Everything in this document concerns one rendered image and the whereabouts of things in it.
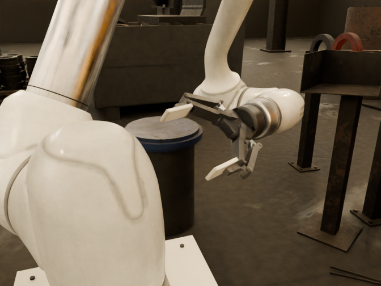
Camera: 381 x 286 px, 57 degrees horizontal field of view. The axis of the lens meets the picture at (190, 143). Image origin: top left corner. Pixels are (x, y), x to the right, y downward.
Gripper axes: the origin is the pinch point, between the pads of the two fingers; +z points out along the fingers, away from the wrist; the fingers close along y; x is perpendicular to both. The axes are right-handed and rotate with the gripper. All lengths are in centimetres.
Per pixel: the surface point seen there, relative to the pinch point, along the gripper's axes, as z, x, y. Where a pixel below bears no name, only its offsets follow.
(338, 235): -89, -45, -40
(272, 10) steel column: -653, -162, 293
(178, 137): -46, -42, 23
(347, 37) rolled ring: -130, 2, 22
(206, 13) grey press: -238, -86, 162
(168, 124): -54, -50, 34
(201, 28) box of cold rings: -193, -78, 131
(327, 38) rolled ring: -138, -6, 31
